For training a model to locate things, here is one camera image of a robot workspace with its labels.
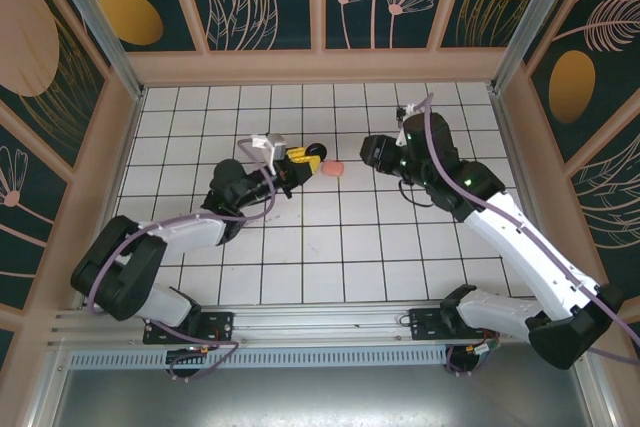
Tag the black earbud charging case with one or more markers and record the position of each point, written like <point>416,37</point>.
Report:
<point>317,150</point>

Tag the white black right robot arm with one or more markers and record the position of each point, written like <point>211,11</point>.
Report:
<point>525,252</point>

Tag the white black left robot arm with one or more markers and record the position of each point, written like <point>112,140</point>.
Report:
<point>190,232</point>

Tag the base electronics board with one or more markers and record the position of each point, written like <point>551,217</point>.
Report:
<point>482,349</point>

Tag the grey metal panel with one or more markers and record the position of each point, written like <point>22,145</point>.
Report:
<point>320,402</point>

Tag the aluminium table side rail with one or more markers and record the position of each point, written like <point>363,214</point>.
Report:
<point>47,397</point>
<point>518,172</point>

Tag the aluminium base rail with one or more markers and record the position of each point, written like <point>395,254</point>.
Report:
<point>320,322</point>

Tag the aluminium corner post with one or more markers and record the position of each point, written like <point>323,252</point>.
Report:
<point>529,22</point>
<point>102,32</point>

